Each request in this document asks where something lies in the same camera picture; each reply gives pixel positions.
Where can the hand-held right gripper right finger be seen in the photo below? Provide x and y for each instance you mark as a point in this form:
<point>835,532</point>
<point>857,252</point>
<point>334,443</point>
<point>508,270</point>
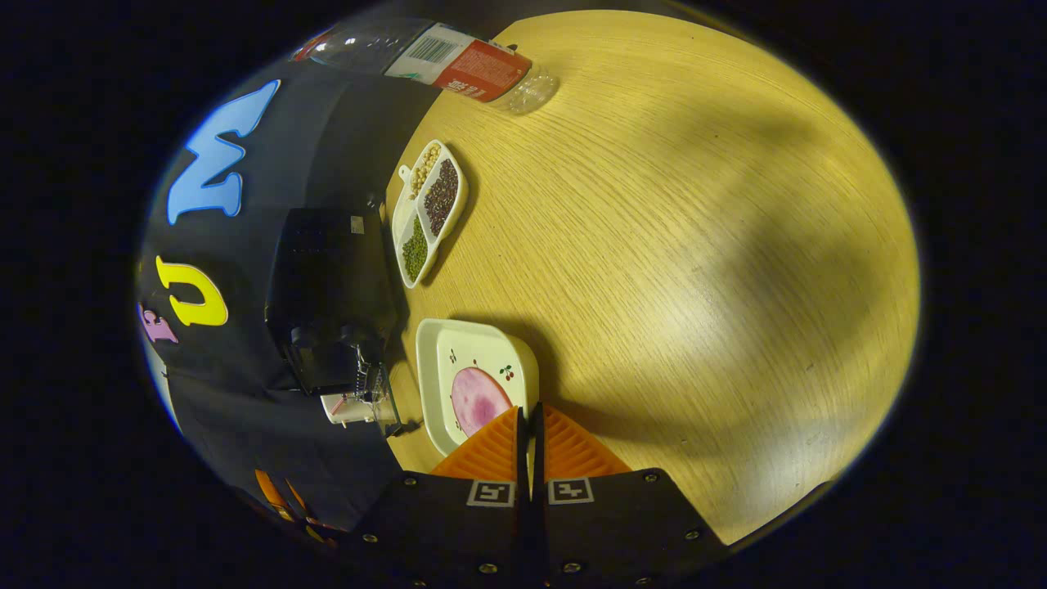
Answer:
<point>613,532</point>

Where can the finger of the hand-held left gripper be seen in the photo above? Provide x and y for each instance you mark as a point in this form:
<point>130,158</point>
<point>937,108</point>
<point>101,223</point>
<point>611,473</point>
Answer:
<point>271,495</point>
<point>315,515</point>

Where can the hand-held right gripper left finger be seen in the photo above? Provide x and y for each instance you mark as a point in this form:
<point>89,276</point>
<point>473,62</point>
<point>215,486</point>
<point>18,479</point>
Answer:
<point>458,532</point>

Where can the pink ham slice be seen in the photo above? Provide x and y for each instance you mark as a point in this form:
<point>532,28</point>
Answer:
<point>474,401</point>

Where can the cream square plate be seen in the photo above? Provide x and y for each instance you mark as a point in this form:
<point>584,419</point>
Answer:
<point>442,343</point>

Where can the black electric oven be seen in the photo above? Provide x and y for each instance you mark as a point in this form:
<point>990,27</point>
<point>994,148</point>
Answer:
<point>327,278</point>

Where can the white divided bean dish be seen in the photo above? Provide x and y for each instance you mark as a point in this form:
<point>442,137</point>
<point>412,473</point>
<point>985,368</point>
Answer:
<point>442,196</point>

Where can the clear red label water bottle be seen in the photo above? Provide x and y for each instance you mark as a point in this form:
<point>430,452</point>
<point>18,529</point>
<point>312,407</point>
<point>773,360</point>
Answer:
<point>474,69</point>

